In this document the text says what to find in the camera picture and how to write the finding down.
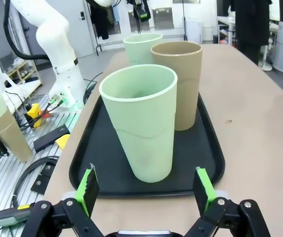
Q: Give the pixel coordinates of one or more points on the dark hanging clothes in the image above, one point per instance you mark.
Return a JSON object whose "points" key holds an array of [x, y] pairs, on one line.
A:
{"points": [[101, 22]]}

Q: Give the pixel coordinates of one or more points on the wooden shoe rack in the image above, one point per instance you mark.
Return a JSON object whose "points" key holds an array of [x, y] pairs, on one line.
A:
{"points": [[20, 68]]}

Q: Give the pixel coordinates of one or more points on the white cabinet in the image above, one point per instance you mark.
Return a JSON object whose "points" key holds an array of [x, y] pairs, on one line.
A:
{"points": [[194, 32]]}

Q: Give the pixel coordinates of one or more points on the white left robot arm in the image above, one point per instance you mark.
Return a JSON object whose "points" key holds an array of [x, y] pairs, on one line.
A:
{"points": [[57, 42]]}

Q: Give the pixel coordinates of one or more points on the black stand pole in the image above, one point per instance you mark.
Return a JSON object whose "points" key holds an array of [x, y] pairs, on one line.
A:
{"points": [[185, 24]]}

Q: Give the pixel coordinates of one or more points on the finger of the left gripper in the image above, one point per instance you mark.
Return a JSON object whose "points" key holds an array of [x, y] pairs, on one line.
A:
{"points": [[143, 17]]}

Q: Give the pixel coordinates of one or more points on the yellow emergency stop box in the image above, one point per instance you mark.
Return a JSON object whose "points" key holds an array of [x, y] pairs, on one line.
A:
{"points": [[33, 112]]}

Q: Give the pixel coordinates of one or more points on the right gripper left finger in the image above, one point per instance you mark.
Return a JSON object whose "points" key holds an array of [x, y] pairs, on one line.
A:
{"points": [[89, 187]]}

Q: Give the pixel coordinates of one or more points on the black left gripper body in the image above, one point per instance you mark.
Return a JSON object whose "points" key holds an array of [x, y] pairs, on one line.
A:
{"points": [[138, 6]]}

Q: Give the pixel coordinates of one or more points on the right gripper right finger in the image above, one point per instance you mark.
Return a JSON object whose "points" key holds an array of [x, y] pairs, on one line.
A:
{"points": [[200, 192]]}

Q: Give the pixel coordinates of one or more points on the yellow wedge block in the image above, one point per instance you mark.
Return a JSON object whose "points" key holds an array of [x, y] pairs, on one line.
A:
{"points": [[62, 142]]}

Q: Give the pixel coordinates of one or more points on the black plastic tray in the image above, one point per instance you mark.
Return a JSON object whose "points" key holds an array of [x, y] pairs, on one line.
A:
{"points": [[111, 172]]}

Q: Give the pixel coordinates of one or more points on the black flat box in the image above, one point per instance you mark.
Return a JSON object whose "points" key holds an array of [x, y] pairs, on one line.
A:
{"points": [[46, 140]]}

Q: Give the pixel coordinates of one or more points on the black metal bracket plate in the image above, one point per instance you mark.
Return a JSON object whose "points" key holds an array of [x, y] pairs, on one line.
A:
{"points": [[39, 184], [48, 169]]}

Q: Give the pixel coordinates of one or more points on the person in black clothes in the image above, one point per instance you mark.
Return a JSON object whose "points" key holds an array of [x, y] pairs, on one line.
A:
{"points": [[251, 24]]}

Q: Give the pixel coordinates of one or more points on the aluminium slotted base plate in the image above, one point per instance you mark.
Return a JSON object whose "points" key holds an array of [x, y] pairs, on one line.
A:
{"points": [[5, 182]]}

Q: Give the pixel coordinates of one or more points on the grey black handheld controller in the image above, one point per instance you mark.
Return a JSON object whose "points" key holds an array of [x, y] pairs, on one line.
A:
{"points": [[5, 218]]}

